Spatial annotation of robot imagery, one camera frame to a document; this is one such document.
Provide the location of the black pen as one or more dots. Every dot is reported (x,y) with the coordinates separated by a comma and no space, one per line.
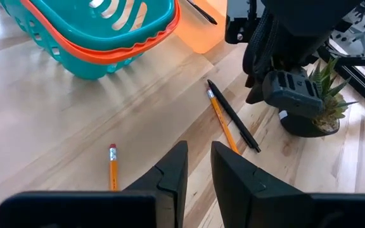
(233,115)
(206,15)

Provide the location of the yellow pencil with red eraser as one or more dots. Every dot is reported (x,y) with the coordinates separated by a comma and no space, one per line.
(113,171)
(222,119)

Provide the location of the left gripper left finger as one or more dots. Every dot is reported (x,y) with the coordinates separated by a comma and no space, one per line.
(173,190)

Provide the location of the translucent orange plastic tray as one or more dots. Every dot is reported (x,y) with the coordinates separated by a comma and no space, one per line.
(198,35)

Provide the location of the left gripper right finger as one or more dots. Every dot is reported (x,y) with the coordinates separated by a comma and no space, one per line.
(242,196)

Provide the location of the succulent plant in black pot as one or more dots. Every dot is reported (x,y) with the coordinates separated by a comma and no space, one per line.
(303,128)

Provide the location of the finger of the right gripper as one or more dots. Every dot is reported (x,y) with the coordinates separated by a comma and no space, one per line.
(255,95)

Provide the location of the teal basket with orange rim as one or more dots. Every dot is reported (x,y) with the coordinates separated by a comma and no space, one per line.
(74,28)

